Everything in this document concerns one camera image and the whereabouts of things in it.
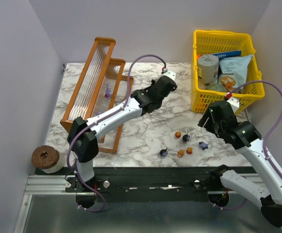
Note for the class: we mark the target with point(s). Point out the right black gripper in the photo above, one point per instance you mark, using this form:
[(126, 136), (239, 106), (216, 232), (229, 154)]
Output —
[(209, 119)]

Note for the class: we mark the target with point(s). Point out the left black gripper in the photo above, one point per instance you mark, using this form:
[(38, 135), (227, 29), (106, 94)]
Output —
[(168, 83)]

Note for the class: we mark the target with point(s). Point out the black hat donkey toy back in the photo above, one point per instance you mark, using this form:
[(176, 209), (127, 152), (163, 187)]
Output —
[(186, 138)]

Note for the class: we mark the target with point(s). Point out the black hat donkey toy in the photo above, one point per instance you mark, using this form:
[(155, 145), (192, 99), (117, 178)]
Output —
[(163, 152), (186, 138)]

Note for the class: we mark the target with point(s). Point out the black hat donkey toy front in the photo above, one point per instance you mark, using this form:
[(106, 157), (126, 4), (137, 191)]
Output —
[(163, 152)]

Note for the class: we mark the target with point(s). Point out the purple donkey red base toy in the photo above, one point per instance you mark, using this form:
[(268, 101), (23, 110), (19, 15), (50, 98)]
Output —
[(108, 91)]

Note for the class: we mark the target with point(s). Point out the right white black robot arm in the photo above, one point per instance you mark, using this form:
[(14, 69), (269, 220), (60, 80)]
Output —
[(247, 140)]

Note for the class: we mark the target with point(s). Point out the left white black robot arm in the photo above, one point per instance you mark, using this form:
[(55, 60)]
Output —
[(84, 134)]

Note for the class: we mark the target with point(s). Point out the brown tiered acrylic shelf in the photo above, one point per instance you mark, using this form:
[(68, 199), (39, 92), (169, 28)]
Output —
[(99, 69)]

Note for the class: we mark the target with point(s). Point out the purple donkey toy lying down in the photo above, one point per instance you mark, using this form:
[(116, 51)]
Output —
[(203, 145)]

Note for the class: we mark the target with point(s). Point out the orange bear toy back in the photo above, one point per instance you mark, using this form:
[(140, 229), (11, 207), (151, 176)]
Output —
[(178, 134)]

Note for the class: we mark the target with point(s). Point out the orange bear toy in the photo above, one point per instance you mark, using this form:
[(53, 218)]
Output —
[(178, 134), (180, 153), (189, 150)]

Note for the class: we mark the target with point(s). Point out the orange bear toy front right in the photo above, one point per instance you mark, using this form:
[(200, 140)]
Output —
[(189, 150)]

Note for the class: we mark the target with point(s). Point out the green round item in basket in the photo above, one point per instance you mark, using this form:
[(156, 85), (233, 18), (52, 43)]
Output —
[(216, 87)]

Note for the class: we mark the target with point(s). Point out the orange bear toy front left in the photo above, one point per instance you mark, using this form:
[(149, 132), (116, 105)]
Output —
[(180, 153)]

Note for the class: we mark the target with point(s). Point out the grey cylindrical canister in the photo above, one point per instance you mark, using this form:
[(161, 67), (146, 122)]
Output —
[(207, 68)]

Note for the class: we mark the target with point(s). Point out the light blue chips bag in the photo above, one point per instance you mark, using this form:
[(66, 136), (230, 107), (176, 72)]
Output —
[(233, 71)]

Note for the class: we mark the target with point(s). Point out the yellow plastic basket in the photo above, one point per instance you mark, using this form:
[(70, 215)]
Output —
[(208, 42)]

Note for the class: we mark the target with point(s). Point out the dark blue box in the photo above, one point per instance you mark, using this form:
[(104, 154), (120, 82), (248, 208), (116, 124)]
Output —
[(228, 54)]

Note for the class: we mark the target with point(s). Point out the brown topped white roll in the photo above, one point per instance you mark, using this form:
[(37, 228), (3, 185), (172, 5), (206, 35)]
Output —
[(47, 159)]

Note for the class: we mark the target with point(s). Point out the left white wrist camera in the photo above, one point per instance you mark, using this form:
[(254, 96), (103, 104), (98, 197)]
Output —
[(169, 73)]

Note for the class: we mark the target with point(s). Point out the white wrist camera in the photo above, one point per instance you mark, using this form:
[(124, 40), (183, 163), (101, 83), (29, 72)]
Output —
[(234, 102), (169, 73)]

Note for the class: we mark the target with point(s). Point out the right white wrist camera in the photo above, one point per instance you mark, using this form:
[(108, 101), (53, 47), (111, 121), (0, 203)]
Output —
[(234, 102)]

